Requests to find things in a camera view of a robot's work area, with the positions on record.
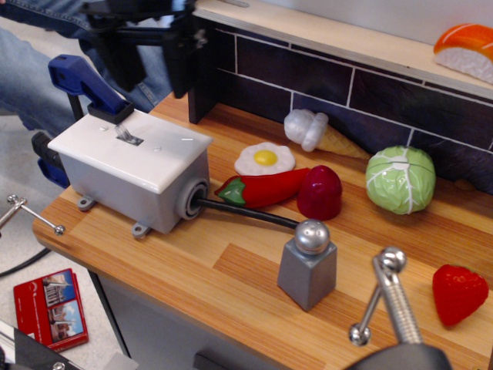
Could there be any red toy chili pepper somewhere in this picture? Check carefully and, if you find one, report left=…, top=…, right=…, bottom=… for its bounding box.
left=214, top=168, right=310, bottom=209

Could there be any blue bar clamp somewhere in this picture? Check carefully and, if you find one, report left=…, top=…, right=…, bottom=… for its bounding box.
left=32, top=55, right=134, bottom=188

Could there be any dark red toy beet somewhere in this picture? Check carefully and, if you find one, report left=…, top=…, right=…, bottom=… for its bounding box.
left=297, top=165, right=343, bottom=220

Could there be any red toy strawberry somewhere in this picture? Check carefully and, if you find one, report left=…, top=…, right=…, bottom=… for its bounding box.
left=432, top=264, right=489, bottom=326

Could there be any black floor cable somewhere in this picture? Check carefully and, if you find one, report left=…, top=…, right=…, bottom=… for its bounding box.
left=0, top=247, right=51, bottom=278

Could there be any toy fried egg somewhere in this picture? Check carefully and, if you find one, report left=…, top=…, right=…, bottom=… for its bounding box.
left=234, top=142, right=296, bottom=176

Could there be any black equipment corner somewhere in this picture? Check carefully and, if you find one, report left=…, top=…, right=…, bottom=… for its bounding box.
left=1, top=325, right=80, bottom=370

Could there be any metal clamp screw left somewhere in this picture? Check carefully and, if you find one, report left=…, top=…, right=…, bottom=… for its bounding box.
left=0, top=194, right=65, bottom=236

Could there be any black power cable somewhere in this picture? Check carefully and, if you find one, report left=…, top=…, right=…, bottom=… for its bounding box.
left=193, top=197, right=300, bottom=231

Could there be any dark tiled backsplash shelf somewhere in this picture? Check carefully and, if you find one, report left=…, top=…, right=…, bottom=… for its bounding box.
left=195, top=1, right=492, bottom=193

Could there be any person leg in jeans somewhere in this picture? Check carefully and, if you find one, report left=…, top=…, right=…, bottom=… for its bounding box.
left=1, top=1, right=172, bottom=136

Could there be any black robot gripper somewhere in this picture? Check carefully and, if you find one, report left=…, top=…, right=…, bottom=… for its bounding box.
left=79, top=1, right=207, bottom=99

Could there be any grey switch box white plate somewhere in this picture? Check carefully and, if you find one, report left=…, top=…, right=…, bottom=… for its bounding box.
left=48, top=110, right=213, bottom=238

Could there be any grey cabinet with handle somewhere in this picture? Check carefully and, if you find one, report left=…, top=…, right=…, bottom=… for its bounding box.
left=88, top=269, right=293, bottom=370

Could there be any green toy cabbage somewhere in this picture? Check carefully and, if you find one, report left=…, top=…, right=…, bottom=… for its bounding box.
left=365, top=146, right=436, bottom=215

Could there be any clear light switch toggle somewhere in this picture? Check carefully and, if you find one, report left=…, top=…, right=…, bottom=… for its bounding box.
left=115, top=123, right=135, bottom=144

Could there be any red booklet on floor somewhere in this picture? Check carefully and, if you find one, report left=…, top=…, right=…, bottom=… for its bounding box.
left=13, top=268, right=89, bottom=352

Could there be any toy ice cream cone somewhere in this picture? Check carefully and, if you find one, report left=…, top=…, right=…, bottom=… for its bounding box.
left=283, top=109, right=370, bottom=160

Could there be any toy salmon nigiri sushi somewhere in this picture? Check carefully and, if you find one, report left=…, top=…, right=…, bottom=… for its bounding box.
left=434, top=23, right=492, bottom=84

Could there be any grey toy salt shaker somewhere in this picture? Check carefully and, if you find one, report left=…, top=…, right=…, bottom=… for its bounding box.
left=277, top=219, right=337, bottom=311

